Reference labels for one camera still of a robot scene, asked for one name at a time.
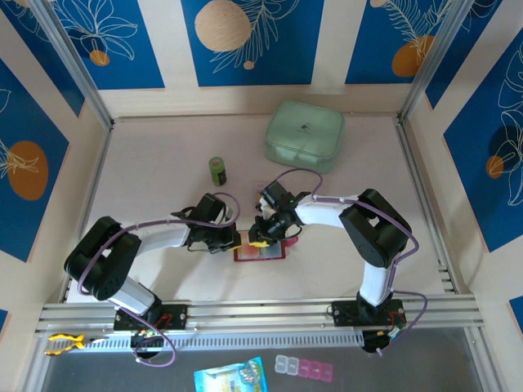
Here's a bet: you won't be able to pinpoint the red card holder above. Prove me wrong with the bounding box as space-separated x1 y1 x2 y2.
232 230 298 263

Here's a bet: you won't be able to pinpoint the green cylindrical can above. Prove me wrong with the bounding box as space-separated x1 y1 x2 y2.
208 156 229 188

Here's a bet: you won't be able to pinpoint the mint green zip case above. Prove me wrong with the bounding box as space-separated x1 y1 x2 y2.
263 100 346 176

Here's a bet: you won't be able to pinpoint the small circuit board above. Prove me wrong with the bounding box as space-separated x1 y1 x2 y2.
386 322 409 342
130 328 163 348

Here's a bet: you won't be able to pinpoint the blue printed packet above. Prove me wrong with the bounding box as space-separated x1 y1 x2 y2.
193 355 269 392

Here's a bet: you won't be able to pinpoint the white and pink pill organiser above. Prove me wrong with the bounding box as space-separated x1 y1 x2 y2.
274 354 334 383

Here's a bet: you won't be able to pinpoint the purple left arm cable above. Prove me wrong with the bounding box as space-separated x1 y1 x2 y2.
77 191 242 368

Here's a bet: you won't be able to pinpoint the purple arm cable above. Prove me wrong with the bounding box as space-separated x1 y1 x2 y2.
77 191 242 368
274 169 429 356

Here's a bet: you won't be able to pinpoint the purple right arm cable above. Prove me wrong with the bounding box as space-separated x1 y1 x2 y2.
274 169 429 356

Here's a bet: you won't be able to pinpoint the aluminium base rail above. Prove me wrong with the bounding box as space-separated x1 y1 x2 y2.
34 294 486 334

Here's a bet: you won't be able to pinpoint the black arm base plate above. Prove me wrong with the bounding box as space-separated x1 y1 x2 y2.
331 299 406 327
113 302 190 331

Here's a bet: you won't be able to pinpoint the grey slotted cable duct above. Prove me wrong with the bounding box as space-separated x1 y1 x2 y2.
36 329 365 353

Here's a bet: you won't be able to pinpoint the aluminium side rail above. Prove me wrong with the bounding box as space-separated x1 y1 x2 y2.
392 116 471 296
56 120 118 305

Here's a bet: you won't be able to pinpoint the yellow handled pliers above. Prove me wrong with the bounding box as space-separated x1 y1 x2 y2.
45 332 107 356

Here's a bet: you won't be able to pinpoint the aluminium frame post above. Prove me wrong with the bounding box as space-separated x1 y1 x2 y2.
28 0 115 128
398 0 477 122

